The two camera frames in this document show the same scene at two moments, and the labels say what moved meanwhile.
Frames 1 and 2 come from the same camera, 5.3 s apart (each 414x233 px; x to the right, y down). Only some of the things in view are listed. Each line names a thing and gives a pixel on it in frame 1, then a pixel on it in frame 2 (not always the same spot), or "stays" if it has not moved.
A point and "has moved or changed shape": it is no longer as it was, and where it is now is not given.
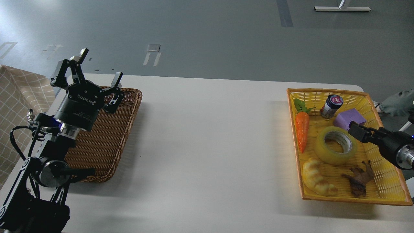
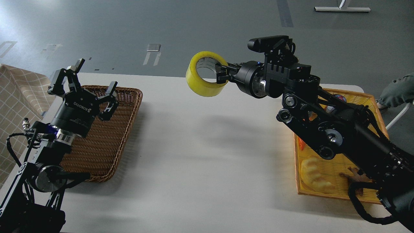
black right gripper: x=389 y=142 -> x=249 y=76
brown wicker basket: x=100 y=148 stays
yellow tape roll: x=328 y=156 has moved or changed shape
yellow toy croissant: x=312 y=178 stays
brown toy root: x=358 y=180 stays
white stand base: x=343 y=8 stays
